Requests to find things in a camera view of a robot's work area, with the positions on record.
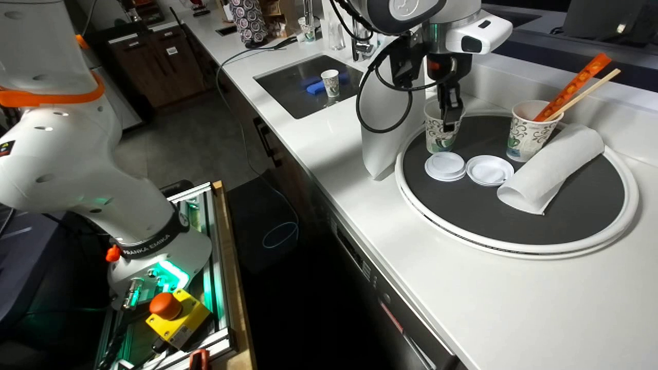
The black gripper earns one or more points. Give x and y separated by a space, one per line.
448 69

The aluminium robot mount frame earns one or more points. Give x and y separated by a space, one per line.
229 273

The dark monitor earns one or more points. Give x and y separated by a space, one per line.
596 16

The chrome kitchen faucet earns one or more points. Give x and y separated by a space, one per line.
362 42

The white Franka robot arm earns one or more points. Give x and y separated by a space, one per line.
62 172

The brown wooden cabinet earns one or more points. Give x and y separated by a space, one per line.
156 65

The patterned bottle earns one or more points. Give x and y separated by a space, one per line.
248 21

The round black tray white rim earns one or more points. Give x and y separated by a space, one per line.
582 207

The blue sponge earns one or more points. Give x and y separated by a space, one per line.
315 86

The steel kitchen sink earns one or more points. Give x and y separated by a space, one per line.
294 88

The small paper cup in sink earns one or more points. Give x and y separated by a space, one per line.
332 82

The white plastic cup lid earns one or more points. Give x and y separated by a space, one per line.
444 168
490 169

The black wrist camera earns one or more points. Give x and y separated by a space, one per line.
407 62

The orange chopstick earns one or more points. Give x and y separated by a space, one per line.
572 84

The white paper towel roll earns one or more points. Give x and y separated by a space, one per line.
384 155

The patterned paper cup with chopsticks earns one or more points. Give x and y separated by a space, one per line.
527 136

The yellow emergency stop button box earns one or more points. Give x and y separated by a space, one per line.
175 317

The wooden chopstick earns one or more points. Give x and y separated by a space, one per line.
595 86

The rolled white towel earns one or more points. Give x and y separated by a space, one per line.
552 168

